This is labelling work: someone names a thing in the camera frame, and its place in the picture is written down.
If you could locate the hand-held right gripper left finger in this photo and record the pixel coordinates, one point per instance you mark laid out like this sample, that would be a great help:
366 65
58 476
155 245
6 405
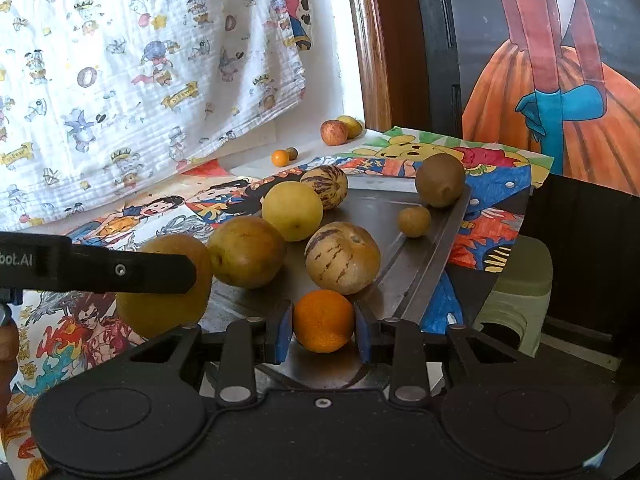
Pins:
284 332

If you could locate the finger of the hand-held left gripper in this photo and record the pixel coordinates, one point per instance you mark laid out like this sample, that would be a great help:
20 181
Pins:
125 270

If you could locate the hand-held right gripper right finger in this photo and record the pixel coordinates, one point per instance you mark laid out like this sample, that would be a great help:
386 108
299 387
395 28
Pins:
364 332

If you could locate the orange mandarin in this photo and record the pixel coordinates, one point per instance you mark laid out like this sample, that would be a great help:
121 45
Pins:
322 320

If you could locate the large yellow-green round fruit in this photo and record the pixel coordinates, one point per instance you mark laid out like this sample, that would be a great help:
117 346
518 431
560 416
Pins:
160 316

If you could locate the large striped pepino melon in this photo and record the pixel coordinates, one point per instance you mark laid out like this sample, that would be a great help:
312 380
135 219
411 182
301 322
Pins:
342 257

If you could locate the metal tray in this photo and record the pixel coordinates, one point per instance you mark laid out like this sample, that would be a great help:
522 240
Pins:
395 260

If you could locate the yellow-brown round fruit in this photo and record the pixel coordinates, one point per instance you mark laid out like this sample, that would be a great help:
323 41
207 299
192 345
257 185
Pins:
245 252

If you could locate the small brown round fruit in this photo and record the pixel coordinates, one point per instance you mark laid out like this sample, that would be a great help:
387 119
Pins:
414 221

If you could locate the yellow lemon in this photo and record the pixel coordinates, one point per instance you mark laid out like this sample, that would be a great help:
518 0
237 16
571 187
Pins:
292 210

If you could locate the small striped pepino melon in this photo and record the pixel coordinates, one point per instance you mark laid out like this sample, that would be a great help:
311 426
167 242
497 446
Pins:
326 186

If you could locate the brown kiwi fruit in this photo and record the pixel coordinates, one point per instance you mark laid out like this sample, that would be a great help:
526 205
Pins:
440 180

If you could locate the person's left hand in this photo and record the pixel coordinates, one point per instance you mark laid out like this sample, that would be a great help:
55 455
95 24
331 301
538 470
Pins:
6 355

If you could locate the green plastic stool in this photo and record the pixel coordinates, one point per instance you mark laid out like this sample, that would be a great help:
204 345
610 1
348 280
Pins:
515 300

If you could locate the tiny orange citrus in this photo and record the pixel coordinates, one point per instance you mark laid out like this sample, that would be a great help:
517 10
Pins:
280 158

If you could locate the red apple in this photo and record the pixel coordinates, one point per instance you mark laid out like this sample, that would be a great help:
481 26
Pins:
332 133

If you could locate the small yellow-green fruit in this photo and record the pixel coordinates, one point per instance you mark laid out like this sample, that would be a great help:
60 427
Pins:
354 127

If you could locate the white printed blanket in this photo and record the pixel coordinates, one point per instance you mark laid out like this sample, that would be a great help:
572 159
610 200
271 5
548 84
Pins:
125 60

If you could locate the dark brown furniture panel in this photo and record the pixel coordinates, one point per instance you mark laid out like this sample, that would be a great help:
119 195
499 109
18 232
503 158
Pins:
590 260

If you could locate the orange dress figure painting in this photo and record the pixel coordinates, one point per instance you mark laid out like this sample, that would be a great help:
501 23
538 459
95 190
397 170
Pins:
550 85

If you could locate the wooden door frame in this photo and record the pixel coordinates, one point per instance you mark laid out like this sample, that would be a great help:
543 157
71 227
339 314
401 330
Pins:
370 45

